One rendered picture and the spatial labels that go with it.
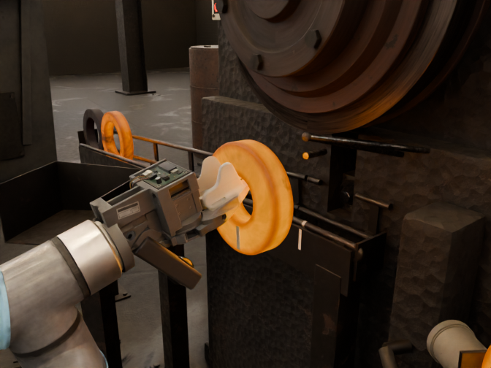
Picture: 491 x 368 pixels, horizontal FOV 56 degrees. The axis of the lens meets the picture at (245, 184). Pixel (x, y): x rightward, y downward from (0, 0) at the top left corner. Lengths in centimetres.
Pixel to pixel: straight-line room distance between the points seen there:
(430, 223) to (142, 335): 129
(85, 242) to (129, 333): 129
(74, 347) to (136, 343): 120
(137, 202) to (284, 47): 32
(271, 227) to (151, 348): 118
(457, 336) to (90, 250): 44
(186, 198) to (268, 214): 11
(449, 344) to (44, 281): 46
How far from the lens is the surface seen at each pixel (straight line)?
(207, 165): 61
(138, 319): 185
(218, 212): 57
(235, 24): 77
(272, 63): 70
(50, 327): 53
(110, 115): 156
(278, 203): 57
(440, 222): 67
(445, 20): 63
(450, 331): 65
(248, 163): 60
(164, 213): 53
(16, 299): 51
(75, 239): 52
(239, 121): 109
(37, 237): 115
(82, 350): 55
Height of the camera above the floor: 105
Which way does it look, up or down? 19 degrees down
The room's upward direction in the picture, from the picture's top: straight up
